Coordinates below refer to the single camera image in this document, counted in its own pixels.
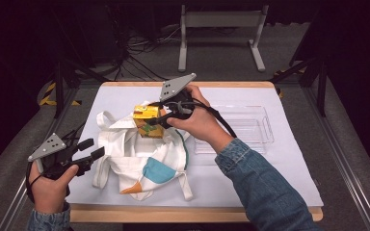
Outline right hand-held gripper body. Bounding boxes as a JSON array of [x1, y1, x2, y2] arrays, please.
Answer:
[[159, 72, 198, 120]]

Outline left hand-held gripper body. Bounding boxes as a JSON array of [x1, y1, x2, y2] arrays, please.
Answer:
[[27, 132, 93, 181]]

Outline yellow drink carton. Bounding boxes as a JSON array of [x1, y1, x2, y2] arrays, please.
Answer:
[[132, 104, 166, 140]]

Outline white tote bag coloured patches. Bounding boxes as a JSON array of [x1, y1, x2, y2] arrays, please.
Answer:
[[92, 100, 195, 203]]

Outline clear plastic tray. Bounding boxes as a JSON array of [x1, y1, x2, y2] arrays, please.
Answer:
[[193, 104, 276, 156]]

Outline person's right hand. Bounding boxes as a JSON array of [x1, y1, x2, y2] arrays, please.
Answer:
[[166, 84, 236, 155]]

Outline person's left hand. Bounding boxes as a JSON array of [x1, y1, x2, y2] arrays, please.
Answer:
[[28, 162, 80, 215]]

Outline yellow black hazard tape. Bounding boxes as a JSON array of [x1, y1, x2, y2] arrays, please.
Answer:
[[38, 82, 82, 107]]

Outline black tripod stand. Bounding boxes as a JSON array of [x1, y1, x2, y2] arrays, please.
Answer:
[[51, 59, 110, 119], [269, 57, 330, 118]]

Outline white metal stand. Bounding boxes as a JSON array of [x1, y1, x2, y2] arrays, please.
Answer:
[[177, 3, 270, 73]]

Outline white table cover sheet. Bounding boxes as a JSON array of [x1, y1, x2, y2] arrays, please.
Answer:
[[66, 86, 325, 208]]

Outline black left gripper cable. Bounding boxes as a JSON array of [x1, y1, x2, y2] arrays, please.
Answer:
[[24, 161, 42, 204]]

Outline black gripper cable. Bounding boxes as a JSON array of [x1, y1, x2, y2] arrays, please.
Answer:
[[165, 100, 238, 140], [24, 161, 42, 204]]

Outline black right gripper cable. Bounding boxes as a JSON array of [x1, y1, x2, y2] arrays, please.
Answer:
[[165, 100, 238, 140]]

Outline aluminium frame rail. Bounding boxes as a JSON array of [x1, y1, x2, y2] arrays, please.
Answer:
[[303, 86, 370, 231], [0, 86, 82, 231]]

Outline tangle of black floor cables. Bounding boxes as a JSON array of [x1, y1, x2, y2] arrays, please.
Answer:
[[107, 4, 182, 82]]

